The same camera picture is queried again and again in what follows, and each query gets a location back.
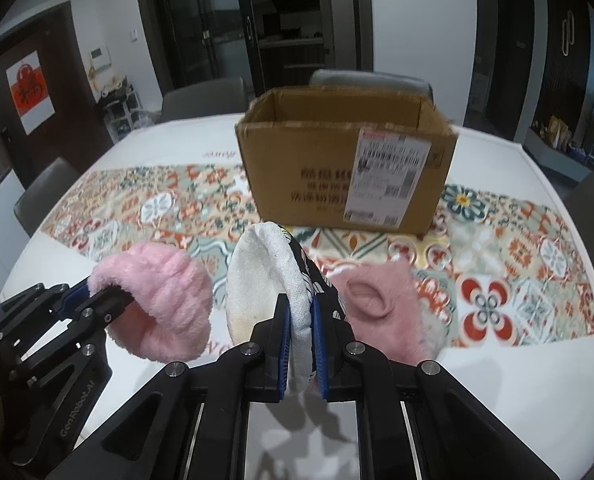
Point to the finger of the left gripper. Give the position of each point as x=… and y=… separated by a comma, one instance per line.
x=93, y=312

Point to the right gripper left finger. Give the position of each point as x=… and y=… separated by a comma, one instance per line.
x=268, y=380

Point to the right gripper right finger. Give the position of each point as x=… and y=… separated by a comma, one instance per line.
x=330, y=334

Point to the pink fluffy slipper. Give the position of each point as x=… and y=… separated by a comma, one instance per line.
x=168, y=316

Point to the pink knit sock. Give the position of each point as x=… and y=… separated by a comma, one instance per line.
x=383, y=309

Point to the white black patterned sock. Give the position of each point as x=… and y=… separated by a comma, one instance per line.
x=268, y=262

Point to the grey chair left side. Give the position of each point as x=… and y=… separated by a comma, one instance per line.
x=39, y=198

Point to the white shoe rack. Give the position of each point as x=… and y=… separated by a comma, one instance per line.
x=121, y=111

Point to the brown cardboard box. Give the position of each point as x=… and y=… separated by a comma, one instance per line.
x=346, y=158

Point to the red poster on door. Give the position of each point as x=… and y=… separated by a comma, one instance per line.
x=28, y=88

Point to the grey chair far left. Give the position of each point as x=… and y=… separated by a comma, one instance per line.
x=213, y=97

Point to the grey chair behind box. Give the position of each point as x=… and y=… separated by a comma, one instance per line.
x=373, y=80

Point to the dark glass sliding door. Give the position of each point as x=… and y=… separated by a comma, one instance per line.
x=267, y=43

